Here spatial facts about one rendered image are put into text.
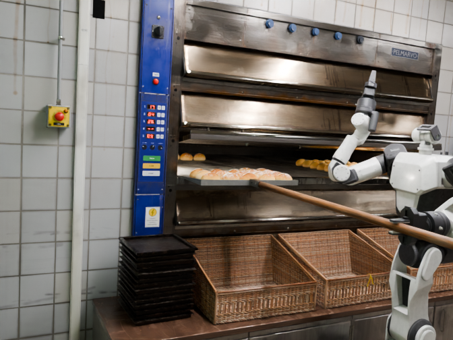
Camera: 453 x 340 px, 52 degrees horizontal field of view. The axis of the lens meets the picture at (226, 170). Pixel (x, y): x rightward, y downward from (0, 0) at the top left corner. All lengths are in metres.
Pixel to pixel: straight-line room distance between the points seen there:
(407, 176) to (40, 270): 1.72
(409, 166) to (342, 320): 0.89
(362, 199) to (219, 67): 1.31
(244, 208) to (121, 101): 0.91
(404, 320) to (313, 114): 1.28
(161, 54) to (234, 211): 0.93
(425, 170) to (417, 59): 1.52
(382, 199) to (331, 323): 1.10
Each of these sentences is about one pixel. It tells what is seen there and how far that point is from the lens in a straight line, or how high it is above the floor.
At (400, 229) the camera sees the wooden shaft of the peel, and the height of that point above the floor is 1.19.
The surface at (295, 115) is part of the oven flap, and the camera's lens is 2.75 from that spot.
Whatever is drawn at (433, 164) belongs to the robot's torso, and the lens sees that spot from 2.01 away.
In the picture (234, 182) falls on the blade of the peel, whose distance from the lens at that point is 2.26.
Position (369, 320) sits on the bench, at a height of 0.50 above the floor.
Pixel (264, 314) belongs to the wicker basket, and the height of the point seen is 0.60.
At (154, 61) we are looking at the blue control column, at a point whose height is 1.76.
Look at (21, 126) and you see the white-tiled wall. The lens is 2.27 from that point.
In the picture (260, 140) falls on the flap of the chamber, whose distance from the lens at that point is 2.46.
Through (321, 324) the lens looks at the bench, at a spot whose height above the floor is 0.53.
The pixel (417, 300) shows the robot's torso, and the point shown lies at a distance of 2.21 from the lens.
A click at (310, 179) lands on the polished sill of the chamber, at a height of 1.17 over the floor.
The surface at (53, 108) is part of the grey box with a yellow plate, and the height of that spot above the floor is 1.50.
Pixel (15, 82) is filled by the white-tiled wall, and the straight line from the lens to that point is 2.27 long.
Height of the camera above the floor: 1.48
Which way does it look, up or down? 6 degrees down
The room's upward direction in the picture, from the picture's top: 4 degrees clockwise
